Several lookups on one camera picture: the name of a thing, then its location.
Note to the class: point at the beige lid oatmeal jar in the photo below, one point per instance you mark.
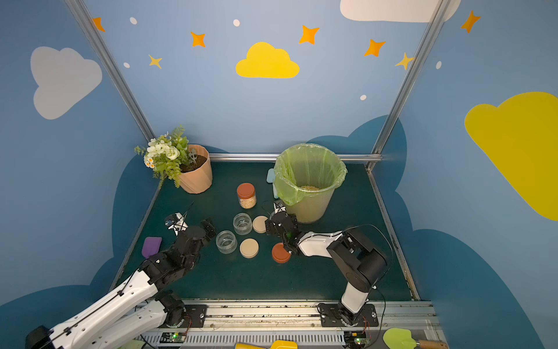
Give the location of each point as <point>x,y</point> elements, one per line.
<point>242,224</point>

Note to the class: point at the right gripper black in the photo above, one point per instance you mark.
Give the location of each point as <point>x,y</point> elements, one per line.
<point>281,223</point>

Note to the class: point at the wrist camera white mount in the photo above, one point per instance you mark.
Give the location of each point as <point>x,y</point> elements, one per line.
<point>279,206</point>
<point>176,222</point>

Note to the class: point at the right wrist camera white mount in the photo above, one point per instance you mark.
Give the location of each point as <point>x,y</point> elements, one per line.
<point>279,206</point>

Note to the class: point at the beige jar lid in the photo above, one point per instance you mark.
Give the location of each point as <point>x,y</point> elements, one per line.
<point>259,224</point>
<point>249,248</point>

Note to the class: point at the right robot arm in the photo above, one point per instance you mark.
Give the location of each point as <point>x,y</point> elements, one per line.
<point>359,260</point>

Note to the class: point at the mesh bin green bag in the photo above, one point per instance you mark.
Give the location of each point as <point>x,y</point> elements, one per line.
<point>308,165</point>

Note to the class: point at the white flowers green plant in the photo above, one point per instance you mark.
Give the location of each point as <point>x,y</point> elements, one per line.
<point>168,156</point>

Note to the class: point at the controller board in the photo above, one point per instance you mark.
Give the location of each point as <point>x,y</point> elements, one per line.
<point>173,338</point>
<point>355,340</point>

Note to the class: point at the aluminium front rail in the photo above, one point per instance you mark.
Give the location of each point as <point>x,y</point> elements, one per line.
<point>260,323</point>

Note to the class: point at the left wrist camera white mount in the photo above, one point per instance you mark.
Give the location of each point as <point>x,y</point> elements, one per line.
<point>176,222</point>

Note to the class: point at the red lid oatmeal jar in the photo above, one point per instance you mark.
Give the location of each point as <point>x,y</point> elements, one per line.
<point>246,195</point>

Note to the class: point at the terracotta flower pot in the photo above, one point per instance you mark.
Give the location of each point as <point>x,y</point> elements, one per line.
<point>200,179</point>

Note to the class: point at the left controller board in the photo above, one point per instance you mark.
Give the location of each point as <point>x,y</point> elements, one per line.
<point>173,338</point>

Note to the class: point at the clear oatmeal jar front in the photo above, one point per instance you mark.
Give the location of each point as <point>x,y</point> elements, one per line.
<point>226,242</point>

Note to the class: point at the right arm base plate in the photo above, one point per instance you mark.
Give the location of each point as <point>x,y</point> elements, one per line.
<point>331,315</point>

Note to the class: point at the right controller board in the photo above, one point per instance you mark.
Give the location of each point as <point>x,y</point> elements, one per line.
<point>355,340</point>

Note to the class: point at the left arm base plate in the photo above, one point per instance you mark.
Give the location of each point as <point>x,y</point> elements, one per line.
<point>192,316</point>

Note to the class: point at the red jar lid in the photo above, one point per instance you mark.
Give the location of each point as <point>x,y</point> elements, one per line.
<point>280,254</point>

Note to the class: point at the green toy spatula wooden handle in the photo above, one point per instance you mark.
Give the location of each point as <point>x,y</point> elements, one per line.
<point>396,338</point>

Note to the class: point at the yellow toy scoop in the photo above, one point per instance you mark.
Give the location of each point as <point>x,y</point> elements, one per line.
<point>278,344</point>

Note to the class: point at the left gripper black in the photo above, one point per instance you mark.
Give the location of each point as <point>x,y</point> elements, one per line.
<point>199,231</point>

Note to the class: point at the light blue toy spatula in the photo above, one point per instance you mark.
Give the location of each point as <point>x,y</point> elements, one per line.
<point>271,179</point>

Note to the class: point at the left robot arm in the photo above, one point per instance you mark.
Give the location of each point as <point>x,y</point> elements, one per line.
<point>139,304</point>

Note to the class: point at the purple pink toy spatula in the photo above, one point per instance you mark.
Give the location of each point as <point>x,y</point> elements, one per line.
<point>151,246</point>

